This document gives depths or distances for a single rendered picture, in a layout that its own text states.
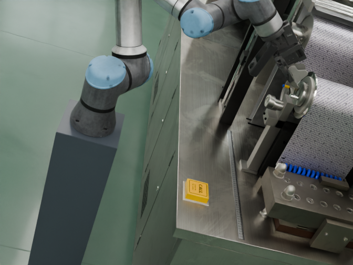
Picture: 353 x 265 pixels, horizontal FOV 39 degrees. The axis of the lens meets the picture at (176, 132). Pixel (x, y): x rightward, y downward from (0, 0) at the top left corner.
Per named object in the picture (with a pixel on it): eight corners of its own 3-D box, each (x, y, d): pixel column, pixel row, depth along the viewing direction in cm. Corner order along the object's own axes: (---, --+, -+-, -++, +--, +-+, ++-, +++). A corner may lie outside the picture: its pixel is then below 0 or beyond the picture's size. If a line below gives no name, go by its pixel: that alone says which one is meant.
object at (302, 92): (302, 76, 150) (304, 93, 145) (308, 78, 150) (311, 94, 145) (291, 93, 155) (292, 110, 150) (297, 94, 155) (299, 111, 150)
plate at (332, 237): (308, 241, 151) (325, 217, 144) (338, 248, 152) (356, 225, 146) (310, 247, 149) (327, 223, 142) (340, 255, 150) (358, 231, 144)
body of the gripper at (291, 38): (308, 60, 139) (290, 26, 133) (280, 74, 142) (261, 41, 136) (303, 48, 145) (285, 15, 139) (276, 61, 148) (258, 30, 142)
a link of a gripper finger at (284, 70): (294, 83, 143) (281, 60, 138) (290, 85, 143) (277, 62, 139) (292, 74, 147) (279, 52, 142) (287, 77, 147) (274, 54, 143)
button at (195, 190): (185, 183, 156) (187, 177, 154) (205, 188, 157) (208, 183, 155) (184, 199, 150) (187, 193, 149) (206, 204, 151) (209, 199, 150)
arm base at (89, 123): (65, 129, 158) (70, 104, 153) (75, 104, 170) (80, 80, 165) (111, 142, 160) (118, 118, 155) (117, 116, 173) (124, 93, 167)
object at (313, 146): (276, 164, 159) (301, 119, 148) (341, 181, 163) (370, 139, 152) (276, 165, 159) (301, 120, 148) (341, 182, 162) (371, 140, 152)
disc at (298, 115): (290, 98, 160) (311, 62, 151) (291, 98, 161) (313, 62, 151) (296, 128, 149) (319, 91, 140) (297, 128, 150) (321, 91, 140)
